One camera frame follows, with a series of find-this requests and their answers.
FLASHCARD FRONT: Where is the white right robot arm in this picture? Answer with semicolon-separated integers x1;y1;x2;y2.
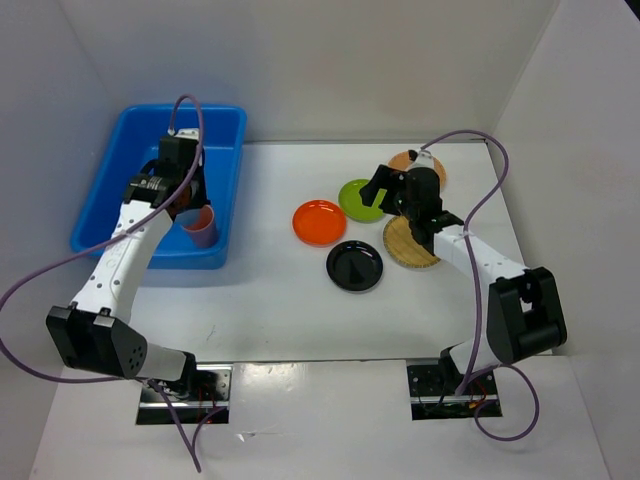
360;165;568;393

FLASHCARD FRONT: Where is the orange plastic plate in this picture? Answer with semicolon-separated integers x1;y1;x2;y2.
292;199;347;247

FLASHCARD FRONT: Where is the green-rimmed bamboo tray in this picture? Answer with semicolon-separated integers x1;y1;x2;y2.
383;216;440;269

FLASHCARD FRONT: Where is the black plastic plate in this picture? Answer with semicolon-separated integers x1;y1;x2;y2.
325;240;384;293

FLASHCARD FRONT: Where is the green plastic plate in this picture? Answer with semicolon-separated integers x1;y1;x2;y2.
338;179;386;223

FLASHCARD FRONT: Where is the blue plastic bin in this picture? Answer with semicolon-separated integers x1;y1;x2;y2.
70;104;247;270

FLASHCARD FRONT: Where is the pink plastic cup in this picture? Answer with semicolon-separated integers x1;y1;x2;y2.
179;205;218;249

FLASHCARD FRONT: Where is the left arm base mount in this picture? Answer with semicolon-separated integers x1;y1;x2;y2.
135;363;233;425

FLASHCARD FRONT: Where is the brown woven bamboo tray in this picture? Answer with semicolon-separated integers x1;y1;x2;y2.
388;150;447;189

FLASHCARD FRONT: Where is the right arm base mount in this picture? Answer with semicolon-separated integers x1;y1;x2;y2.
406;359;502;421

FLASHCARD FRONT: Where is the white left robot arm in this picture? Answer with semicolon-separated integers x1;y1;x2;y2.
46;128;209;400

